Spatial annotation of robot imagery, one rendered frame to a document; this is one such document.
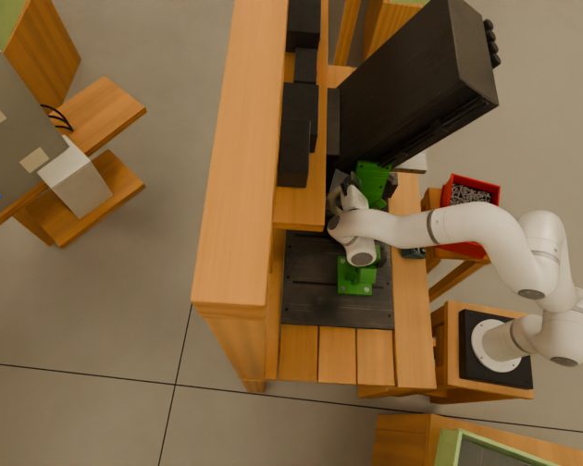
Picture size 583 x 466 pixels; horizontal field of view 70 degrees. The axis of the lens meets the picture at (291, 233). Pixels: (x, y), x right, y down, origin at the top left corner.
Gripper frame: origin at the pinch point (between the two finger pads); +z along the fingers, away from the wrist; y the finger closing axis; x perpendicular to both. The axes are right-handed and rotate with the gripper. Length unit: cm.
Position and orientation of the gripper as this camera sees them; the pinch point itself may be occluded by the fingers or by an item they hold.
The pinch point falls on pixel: (351, 184)
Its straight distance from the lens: 142.3
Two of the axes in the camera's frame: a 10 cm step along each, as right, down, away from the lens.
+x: -7.7, 4.3, 4.8
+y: -6.4, -5.1, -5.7
